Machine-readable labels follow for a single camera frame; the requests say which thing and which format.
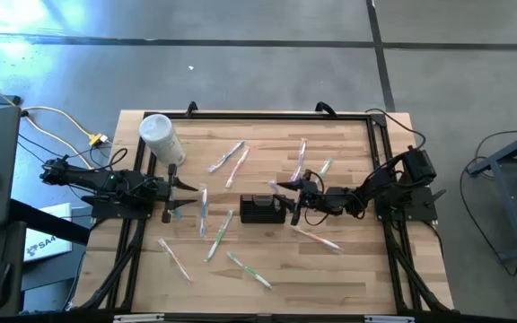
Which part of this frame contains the black aluminium table frame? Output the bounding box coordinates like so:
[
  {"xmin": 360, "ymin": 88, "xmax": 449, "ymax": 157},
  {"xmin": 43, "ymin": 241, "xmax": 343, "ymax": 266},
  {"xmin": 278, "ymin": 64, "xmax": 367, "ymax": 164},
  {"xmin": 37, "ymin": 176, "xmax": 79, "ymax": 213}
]
[{"xmin": 78, "ymin": 109, "xmax": 455, "ymax": 315}]

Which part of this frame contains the white printed cardboard box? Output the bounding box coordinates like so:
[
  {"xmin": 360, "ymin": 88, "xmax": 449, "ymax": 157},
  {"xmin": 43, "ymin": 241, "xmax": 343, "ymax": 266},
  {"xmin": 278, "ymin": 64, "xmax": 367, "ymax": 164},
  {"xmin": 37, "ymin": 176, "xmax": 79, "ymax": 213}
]
[{"xmin": 23, "ymin": 202, "xmax": 74, "ymax": 263}]

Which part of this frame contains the black floor cable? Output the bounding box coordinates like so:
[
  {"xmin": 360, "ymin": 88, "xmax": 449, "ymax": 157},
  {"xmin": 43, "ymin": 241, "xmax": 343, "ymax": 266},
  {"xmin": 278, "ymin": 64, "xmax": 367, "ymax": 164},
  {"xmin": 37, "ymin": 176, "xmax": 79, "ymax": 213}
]
[{"xmin": 458, "ymin": 128, "xmax": 517, "ymax": 277}]

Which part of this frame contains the green toothbrush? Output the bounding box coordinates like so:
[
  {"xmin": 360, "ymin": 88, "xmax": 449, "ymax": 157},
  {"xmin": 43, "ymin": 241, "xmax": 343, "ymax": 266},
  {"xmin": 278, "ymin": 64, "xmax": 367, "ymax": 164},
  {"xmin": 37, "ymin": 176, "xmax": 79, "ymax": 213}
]
[
  {"xmin": 203, "ymin": 209, "xmax": 234, "ymax": 264},
  {"xmin": 317, "ymin": 157, "xmax": 334, "ymax": 179},
  {"xmin": 225, "ymin": 250, "xmax": 274, "ymax": 291}
]

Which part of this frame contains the orange toothbrush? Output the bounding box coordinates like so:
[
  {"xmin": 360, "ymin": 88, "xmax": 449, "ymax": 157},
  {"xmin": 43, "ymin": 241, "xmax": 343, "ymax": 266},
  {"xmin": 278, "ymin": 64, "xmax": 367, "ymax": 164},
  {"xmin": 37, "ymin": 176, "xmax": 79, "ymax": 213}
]
[
  {"xmin": 290, "ymin": 223, "xmax": 345, "ymax": 253},
  {"xmin": 157, "ymin": 237, "xmax": 194, "ymax": 284},
  {"xmin": 224, "ymin": 145, "xmax": 250, "ymax": 189}
]

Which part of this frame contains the white wipes canister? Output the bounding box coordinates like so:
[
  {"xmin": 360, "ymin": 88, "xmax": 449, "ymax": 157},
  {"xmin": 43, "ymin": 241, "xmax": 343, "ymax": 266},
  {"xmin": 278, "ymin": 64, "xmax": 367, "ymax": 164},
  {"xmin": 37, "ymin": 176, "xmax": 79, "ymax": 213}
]
[{"xmin": 138, "ymin": 113, "xmax": 187, "ymax": 168}]

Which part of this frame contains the grey metal table frame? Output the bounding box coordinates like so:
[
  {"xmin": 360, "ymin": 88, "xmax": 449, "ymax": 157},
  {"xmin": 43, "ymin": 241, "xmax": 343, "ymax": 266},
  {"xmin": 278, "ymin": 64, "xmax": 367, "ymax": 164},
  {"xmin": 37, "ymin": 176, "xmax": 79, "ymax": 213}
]
[{"xmin": 467, "ymin": 123, "xmax": 517, "ymax": 266}]

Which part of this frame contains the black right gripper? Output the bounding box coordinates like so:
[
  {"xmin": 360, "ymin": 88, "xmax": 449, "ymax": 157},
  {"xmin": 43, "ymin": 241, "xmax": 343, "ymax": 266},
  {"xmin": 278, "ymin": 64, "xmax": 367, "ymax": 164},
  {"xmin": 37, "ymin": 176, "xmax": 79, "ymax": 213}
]
[{"xmin": 277, "ymin": 179, "xmax": 320, "ymax": 225}]

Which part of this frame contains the black wire toothbrush rack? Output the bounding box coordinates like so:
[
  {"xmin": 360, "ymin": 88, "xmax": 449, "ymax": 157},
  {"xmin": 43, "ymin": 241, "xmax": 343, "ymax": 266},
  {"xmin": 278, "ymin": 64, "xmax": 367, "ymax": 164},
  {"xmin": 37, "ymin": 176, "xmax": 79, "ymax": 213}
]
[{"xmin": 239, "ymin": 194, "xmax": 287, "ymax": 224}]

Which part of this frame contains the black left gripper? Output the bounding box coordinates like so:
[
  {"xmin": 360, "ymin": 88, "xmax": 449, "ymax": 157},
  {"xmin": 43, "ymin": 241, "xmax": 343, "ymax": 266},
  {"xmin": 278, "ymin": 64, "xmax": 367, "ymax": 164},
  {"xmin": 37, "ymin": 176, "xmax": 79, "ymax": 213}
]
[{"xmin": 150, "ymin": 163, "xmax": 199, "ymax": 224}]

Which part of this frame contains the yellow cable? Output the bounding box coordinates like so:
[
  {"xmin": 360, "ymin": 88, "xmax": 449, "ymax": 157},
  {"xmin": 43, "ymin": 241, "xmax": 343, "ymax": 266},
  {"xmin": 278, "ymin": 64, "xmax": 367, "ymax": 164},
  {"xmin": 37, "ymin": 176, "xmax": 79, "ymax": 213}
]
[
  {"xmin": 21, "ymin": 105, "xmax": 96, "ymax": 138},
  {"xmin": 0, "ymin": 74, "xmax": 96, "ymax": 170}
]

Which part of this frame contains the blue toothbrush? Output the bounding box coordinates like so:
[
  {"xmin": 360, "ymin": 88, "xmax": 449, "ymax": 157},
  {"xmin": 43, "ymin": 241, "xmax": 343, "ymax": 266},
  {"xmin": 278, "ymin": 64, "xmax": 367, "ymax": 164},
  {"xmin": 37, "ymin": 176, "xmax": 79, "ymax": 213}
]
[
  {"xmin": 207, "ymin": 140, "xmax": 246, "ymax": 174},
  {"xmin": 198, "ymin": 182, "xmax": 208, "ymax": 239}
]

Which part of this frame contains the black desk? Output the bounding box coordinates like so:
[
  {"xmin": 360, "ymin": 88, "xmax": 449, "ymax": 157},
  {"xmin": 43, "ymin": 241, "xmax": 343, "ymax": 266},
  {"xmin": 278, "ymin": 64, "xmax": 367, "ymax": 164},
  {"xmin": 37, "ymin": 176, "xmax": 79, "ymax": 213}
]
[{"xmin": 0, "ymin": 199, "xmax": 92, "ymax": 318}]

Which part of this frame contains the white frame label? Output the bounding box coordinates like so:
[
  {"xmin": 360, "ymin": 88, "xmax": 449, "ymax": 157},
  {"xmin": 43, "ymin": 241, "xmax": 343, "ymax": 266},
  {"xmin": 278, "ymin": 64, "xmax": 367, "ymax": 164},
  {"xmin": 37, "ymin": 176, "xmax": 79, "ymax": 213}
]
[
  {"xmin": 364, "ymin": 314, "xmax": 416, "ymax": 323},
  {"xmin": 112, "ymin": 313, "xmax": 165, "ymax": 323}
]

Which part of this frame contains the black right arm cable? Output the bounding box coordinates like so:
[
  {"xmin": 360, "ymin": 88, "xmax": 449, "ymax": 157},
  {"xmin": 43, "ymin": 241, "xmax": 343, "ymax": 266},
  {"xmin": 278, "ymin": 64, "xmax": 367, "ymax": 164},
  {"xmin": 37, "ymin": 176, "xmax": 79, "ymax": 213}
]
[{"xmin": 364, "ymin": 107, "xmax": 428, "ymax": 152}]

